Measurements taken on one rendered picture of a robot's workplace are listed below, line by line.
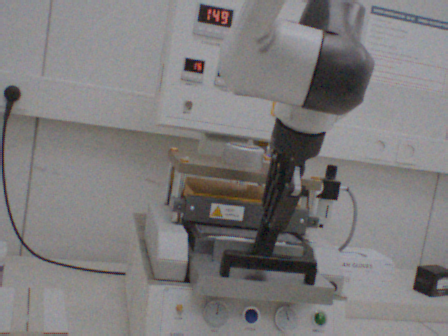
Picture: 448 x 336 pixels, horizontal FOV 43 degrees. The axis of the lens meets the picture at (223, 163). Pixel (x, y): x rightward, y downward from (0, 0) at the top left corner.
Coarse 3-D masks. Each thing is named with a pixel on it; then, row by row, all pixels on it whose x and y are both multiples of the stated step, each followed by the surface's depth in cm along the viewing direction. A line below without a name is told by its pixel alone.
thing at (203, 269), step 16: (224, 240) 92; (240, 240) 93; (192, 256) 94; (208, 256) 95; (192, 272) 89; (208, 272) 87; (240, 272) 89; (256, 272) 91; (272, 272) 92; (288, 272) 93; (208, 288) 85; (224, 288) 86; (240, 288) 86; (256, 288) 87; (272, 288) 87; (288, 288) 88; (304, 288) 88; (320, 288) 89; (320, 304) 89
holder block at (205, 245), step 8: (184, 224) 108; (192, 224) 105; (192, 232) 99; (192, 240) 98; (200, 240) 96; (208, 240) 96; (192, 248) 97; (200, 248) 96; (208, 248) 96; (304, 248) 101; (304, 256) 100
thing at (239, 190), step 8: (192, 184) 110; (200, 184) 111; (208, 184) 113; (216, 184) 115; (224, 184) 116; (232, 184) 111; (240, 184) 110; (192, 192) 103; (200, 192) 103; (208, 192) 104; (216, 192) 105; (224, 192) 107; (232, 192) 108; (240, 192) 110; (248, 192) 111; (256, 192) 113; (248, 200) 104; (256, 200) 105
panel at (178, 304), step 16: (176, 288) 92; (192, 288) 92; (160, 304) 90; (176, 304) 91; (192, 304) 92; (240, 304) 94; (256, 304) 94; (272, 304) 95; (288, 304) 96; (304, 304) 96; (160, 320) 90; (176, 320) 90; (192, 320) 91; (240, 320) 93; (272, 320) 94; (304, 320) 96
